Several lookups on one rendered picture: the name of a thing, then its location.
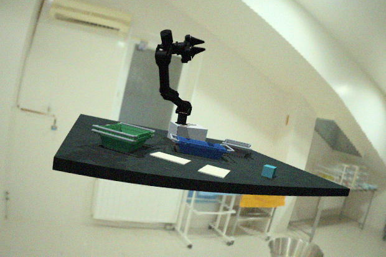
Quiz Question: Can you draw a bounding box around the small teal block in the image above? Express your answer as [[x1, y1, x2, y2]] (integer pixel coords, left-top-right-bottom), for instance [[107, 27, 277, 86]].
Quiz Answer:
[[261, 165, 277, 178]]

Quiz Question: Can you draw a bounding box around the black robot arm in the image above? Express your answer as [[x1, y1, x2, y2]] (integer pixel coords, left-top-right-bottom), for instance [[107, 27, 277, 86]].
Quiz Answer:
[[155, 29, 192, 125]]

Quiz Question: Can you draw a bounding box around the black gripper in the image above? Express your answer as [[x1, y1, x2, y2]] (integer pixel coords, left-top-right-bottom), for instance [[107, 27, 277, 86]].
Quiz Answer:
[[174, 34, 205, 61]]

